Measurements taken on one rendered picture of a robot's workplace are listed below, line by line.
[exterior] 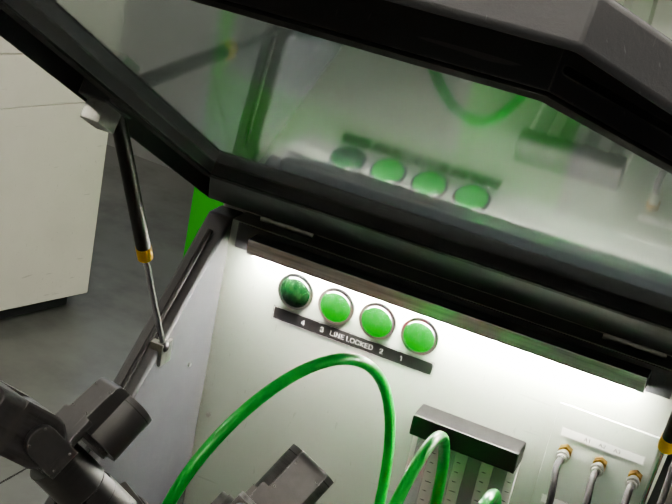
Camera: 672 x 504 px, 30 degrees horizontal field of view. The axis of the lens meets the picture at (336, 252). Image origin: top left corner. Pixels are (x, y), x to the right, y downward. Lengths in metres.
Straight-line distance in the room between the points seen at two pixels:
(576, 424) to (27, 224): 3.04
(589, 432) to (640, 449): 0.06
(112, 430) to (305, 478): 0.21
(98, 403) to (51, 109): 3.04
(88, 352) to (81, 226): 0.46
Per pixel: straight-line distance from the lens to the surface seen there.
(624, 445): 1.61
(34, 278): 4.52
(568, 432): 1.62
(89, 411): 1.30
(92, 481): 1.31
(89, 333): 4.54
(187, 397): 1.77
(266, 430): 1.78
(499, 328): 1.56
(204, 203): 4.53
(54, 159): 4.36
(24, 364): 4.29
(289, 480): 1.24
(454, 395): 1.65
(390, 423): 1.57
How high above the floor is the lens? 2.05
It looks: 21 degrees down
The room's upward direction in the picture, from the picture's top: 12 degrees clockwise
